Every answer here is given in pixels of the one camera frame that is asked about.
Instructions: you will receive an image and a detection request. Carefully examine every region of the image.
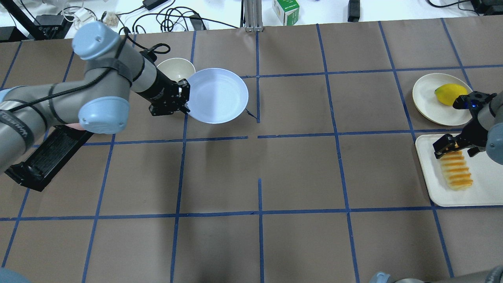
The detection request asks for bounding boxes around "black dish rack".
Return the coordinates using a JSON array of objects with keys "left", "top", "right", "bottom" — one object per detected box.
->
[{"left": 5, "top": 125, "right": 94, "bottom": 192}]

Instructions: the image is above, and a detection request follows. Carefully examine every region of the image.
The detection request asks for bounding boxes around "cream bowl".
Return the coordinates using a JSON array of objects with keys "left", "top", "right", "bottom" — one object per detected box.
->
[{"left": 156, "top": 58, "right": 196, "bottom": 82}]

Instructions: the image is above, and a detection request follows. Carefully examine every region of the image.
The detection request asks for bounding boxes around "blue plate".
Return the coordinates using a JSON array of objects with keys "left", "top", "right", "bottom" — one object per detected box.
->
[{"left": 187, "top": 68, "right": 249, "bottom": 124}]

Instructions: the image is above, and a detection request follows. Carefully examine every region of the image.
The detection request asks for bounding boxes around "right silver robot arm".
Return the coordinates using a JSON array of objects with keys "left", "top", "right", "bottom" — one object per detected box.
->
[{"left": 433, "top": 91, "right": 502, "bottom": 166}]

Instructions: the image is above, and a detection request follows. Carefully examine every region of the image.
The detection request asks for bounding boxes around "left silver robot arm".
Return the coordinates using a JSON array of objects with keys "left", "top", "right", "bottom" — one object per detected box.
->
[{"left": 0, "top": 22, "right": 190, "bottom": 172}]

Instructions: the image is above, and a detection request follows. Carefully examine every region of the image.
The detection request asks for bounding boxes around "cream plate under lemon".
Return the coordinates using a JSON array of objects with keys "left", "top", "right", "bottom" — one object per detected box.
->
[{"left": 413, "top": 73, "right": 472, "bottom": 127}]

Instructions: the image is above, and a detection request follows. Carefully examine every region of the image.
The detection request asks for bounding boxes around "aluminium frame post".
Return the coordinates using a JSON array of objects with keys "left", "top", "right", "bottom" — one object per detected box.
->
[{"left": 240, "top": 0, "right": 264, "bottom": 32}]

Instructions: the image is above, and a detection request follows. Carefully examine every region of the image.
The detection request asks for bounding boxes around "green white carton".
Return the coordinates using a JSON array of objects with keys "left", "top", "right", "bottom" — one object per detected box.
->
[{"left": 272, "top": 0, "right": 300, "bottom": 26}]

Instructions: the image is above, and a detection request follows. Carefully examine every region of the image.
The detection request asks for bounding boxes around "pink plate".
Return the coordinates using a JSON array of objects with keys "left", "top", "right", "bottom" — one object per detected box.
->
[{"left": 66, "top": 123, "right": 85, "bottom": 130}]

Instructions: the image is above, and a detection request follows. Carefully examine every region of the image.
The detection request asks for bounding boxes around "white rectangular tray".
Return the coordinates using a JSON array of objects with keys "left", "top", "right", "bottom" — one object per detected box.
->
[{"left": 415, "top": 134, "right": 503, "bottom": 207}]

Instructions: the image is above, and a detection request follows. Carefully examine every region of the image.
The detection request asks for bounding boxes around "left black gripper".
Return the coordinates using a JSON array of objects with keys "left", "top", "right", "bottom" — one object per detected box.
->
[{"left": 149, "top": 79, "right": 191, "bottom": 116}]

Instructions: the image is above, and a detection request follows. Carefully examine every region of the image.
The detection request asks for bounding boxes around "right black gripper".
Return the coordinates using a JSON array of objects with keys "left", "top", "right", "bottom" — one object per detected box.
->
[{"left": 433, "top": 91, "right": 496, "bottom": 160}]

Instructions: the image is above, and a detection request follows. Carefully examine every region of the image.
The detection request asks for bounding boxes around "yellow lemon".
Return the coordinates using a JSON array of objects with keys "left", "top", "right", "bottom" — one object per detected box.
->
[{"left": 434, "top": 83, "right": 468, "bottom": 106}]

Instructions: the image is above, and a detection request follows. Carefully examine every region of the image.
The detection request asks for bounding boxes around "black power adapter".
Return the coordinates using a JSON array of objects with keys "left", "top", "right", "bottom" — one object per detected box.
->
[{"left": 142, "top": 0, "right": 168, "bottom": 11}]

